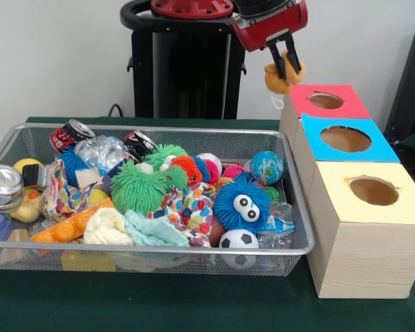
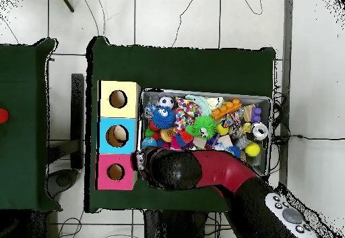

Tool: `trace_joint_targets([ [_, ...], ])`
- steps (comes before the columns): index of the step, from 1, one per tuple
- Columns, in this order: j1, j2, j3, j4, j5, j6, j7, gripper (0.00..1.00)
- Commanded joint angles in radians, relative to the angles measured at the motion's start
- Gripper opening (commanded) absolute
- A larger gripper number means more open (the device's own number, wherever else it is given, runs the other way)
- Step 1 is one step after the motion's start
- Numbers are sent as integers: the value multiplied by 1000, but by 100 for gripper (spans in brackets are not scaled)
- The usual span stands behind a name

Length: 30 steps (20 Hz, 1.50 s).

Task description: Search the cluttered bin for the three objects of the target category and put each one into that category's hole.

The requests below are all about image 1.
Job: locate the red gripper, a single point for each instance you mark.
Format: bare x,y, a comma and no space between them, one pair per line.
273,29

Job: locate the orange plush toy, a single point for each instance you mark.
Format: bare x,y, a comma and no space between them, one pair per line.
280,86

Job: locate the large green spiky ball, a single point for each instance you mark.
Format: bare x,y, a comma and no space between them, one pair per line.
138,190

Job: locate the wooden box with three holes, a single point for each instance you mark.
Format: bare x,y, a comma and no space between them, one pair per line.
366,263

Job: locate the blue globe ball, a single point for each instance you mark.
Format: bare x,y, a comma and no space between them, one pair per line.
267,167

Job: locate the black upright panel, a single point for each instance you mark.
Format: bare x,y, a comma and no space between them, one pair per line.
409,86

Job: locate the blue spiky ball with eyes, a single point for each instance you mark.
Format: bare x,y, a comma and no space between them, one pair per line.
228,204

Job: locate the colourful polka dot cloth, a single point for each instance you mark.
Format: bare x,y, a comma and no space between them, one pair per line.
69,200
190,207

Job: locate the black and white soccer ball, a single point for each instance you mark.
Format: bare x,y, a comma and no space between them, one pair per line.
238,238

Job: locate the mint green cloth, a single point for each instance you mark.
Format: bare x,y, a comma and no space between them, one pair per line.
152,230

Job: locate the cream yellow cloth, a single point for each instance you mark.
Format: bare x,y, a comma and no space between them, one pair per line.
105,228

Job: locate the orange building block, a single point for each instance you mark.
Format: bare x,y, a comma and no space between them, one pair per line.
65,228

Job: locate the silver metal can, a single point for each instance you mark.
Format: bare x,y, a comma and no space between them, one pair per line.
3,183

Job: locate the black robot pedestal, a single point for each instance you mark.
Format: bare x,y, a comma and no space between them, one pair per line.
190,76

